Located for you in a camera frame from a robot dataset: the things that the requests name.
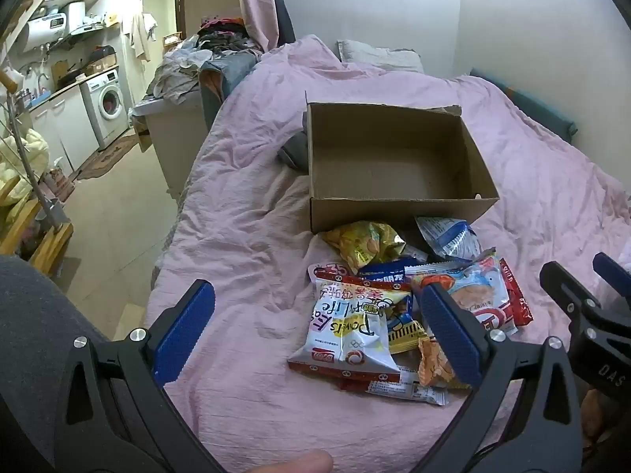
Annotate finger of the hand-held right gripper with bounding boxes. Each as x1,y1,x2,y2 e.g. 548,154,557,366
539,260,602,343
592,251,631,306

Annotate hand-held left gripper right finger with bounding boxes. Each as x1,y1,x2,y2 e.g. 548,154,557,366
409,282,585,473

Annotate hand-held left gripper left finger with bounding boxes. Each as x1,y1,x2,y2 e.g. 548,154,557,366
54,278,225,473

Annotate orange snack packet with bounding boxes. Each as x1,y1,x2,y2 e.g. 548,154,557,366
418,337,470,390

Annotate white red-oval snack packet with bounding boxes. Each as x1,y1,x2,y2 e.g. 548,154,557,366
411,251,518,338

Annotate blue yellow snack packet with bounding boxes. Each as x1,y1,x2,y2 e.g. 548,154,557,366
385,300,429,356

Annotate red snack packet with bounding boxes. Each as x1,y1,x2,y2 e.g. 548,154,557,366
498,257,534,327

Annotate dark blue snack packet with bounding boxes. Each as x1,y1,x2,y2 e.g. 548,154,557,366
357,257,420,284

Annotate light blue white snack packet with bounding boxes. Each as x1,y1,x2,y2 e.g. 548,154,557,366
415,216,485,262

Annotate white red-edged snack packet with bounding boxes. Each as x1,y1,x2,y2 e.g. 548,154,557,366
287,278,412,384

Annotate brown cardboard box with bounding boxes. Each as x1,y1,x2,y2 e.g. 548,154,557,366
303,91,501,235

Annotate person's right hand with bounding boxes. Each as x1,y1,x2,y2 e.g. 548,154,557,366
581,388,617,454

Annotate person's left hand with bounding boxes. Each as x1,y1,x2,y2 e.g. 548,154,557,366
254,450,334,473

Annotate pink bed blanket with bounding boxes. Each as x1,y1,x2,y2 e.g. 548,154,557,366
145,34,631,473

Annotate teal headboard cushion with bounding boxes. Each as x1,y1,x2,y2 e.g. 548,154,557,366
468,68,579,145

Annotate white storage bin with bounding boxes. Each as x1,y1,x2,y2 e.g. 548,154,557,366
131,96,210,200

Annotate patterned floor rug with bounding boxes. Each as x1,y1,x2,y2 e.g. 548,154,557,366
76,128,141,181

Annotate grey striped cloth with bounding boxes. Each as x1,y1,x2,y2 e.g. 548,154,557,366
276,132,311,168

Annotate white kitchen cabinet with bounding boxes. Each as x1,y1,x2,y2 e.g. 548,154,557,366
28,88,101,173

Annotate pale yellow quilt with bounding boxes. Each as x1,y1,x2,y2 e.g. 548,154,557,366
0,128,50,208

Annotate white washing machine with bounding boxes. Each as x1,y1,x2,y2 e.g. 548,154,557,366
80,70,131,151

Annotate white crumpled clothes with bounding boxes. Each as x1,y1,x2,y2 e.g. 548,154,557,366
145,37,210,104

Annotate brown storage box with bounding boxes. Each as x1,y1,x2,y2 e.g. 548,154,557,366
86,52,119,77

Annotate grey white pillow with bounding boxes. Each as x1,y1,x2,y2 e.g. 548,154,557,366
338,39,425,74

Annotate dark clothes pile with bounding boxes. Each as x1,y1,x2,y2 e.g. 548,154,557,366
197,16,247,52

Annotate beige hanging towel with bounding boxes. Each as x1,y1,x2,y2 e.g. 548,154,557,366
129,11,159,63

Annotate white water heater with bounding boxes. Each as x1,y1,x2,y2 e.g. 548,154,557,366
24,14,70,54

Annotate white cylindrical appliance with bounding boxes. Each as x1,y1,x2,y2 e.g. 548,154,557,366
63,1,88,36

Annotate pink hanging sheet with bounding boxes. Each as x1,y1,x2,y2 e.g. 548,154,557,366
234,0,279,54

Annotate yellow wooden frame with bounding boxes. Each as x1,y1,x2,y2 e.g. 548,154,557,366
0,197,75,277

